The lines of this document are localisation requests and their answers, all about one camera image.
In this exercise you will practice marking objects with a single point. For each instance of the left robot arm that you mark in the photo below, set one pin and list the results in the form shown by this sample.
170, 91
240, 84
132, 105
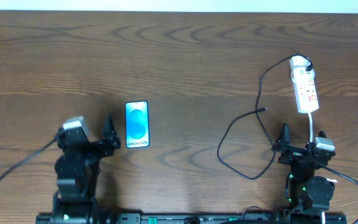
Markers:
77, 174

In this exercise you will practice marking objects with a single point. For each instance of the Galaxy smartphone blue screen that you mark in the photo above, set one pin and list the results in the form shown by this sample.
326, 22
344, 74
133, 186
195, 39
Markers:
137, 124

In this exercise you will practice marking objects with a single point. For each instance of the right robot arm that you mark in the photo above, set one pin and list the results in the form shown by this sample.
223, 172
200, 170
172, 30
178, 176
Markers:
309, 195

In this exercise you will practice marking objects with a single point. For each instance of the white power strip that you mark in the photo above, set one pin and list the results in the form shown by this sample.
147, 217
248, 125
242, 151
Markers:
305, 90

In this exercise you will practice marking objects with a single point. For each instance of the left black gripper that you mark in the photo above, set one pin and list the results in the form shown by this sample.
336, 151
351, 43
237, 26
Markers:
93, 146

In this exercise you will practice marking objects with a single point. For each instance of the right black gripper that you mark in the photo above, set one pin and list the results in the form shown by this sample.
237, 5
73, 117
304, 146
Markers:
301, 150

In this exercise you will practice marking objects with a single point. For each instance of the white USB charger plug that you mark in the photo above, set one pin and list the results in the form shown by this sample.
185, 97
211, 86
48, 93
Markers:
300, 61

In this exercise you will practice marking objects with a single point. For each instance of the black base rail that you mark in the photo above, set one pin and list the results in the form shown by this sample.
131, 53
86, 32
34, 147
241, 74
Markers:
136, 218

